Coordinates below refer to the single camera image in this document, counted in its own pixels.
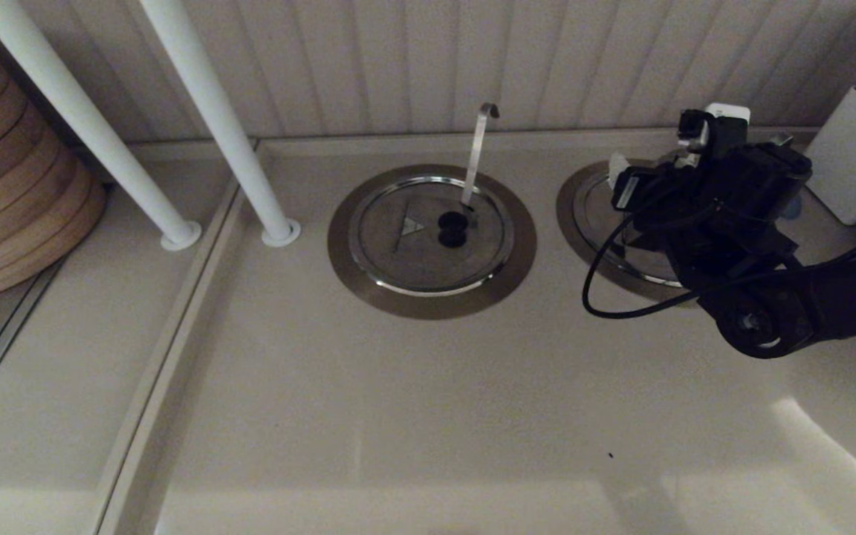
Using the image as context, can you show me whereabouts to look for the stacked bamboo steamer baskets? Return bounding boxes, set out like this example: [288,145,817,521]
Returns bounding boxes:
[0,37,108,302]

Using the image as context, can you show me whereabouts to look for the steel well rim ring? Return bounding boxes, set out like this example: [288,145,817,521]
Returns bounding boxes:
[556,160,704,305]
[327,164,537,320]

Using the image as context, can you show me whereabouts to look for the white napkin box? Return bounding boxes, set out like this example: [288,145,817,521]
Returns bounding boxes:
[805,88,856,226]

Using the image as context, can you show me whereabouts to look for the steel lid with black knob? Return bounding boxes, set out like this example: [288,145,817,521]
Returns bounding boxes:
[573,152,696,289]
[348,175,515,296]

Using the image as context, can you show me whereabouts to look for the left steel ladle handle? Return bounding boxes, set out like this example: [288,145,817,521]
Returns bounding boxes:
[461,103,500,210]

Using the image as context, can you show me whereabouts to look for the white support pole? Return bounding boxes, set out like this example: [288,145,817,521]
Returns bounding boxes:
[0,0,202,251]
[140,0,301,247]

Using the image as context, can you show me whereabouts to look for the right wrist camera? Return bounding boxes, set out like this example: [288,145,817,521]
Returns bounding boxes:
[677,104,752,168]

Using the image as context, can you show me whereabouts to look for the black camera cable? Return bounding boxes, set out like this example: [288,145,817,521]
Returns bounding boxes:
[582,175,856,320]

